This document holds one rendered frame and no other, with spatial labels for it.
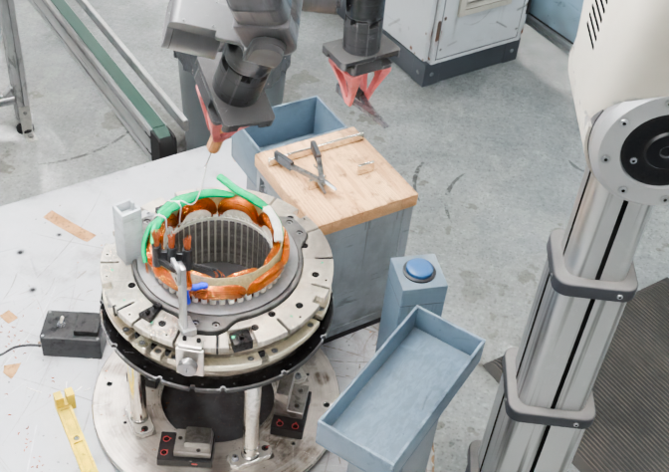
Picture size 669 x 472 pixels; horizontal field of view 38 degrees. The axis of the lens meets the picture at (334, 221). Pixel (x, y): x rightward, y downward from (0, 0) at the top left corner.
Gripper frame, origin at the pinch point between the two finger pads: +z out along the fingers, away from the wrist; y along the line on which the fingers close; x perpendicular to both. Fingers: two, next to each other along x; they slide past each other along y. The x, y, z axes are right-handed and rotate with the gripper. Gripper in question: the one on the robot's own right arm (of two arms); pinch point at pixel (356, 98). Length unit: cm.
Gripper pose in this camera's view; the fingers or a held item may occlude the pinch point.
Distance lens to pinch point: 150.1
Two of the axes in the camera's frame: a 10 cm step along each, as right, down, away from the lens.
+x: 5.1, 5.9, -6.3
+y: -8.6, 2.9, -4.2
